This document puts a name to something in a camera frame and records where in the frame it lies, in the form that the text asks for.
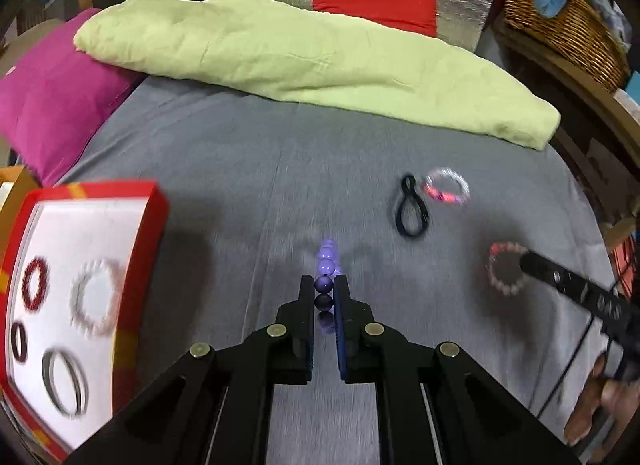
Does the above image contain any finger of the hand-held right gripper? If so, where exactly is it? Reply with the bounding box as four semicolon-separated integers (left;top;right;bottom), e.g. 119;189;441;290
520;251;601;307

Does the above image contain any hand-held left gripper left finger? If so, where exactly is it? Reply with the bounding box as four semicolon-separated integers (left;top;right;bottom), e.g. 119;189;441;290
65;275;317;465

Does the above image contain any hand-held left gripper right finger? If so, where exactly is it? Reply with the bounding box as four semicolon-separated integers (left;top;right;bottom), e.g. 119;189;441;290
333;275;581;465

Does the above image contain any purple bead bracelet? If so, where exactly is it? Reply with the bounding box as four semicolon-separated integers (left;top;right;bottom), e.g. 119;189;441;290
314;239;338;333

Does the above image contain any pink white bead bracelet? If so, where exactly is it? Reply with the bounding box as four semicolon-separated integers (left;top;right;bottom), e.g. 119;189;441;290
487;241;531;295

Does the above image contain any red box with white lining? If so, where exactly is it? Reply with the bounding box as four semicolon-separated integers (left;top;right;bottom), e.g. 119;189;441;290
0;181;168;461

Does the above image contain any silver bangle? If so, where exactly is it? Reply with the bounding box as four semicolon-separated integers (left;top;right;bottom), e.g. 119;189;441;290
41;347;90;418

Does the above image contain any red bead bracelet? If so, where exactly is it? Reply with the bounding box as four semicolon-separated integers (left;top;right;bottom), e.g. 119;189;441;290
21;256;53;312

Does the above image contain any dark red bangle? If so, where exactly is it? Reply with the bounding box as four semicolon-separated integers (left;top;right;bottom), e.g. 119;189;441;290
10;321;28;363

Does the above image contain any person's right hand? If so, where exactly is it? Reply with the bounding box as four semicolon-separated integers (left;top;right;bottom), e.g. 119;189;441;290
564;350;640;446

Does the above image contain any red container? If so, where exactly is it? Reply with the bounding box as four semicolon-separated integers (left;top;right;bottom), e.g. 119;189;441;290
612;235;637;286

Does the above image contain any wooden shelf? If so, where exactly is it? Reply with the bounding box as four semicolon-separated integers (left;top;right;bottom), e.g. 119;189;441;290
492;20;640;226

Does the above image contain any blue card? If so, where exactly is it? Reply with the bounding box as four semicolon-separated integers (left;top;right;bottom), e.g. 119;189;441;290
612;87;640;120

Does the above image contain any wicker basket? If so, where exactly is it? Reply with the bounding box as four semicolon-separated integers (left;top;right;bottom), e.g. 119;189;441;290
502;0;631;93

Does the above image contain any light green blanket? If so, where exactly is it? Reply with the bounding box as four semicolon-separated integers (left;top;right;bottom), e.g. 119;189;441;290
73;0;562;150

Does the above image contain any orange box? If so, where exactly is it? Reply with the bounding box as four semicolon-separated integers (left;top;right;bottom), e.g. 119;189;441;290
0;167;38;241

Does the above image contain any red cushion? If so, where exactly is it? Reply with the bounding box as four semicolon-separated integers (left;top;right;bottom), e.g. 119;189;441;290
311;0;438;37

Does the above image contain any magenta pillow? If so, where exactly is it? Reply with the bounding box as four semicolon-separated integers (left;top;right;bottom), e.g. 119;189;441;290
0;7;143;188

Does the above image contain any beige sofa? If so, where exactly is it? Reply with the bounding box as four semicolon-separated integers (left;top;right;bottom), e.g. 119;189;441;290
0;20;61;76

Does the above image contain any black cable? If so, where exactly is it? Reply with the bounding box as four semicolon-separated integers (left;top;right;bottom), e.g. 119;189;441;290
537;315;601;421

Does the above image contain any black hair tie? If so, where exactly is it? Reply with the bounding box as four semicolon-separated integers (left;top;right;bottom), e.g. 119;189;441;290
394;173;432;238

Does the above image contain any clear pink bead bracelet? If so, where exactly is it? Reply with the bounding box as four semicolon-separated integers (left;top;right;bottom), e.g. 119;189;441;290
424;167;471;206

